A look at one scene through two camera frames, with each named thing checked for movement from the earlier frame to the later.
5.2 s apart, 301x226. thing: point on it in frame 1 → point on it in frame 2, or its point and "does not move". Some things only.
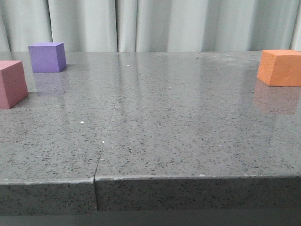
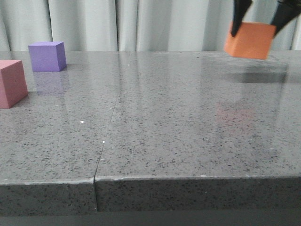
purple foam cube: [47, 57] does not move
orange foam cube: [280, 68] → [252, 40]
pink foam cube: [13, 84] does not move
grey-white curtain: [118, 26] does not move
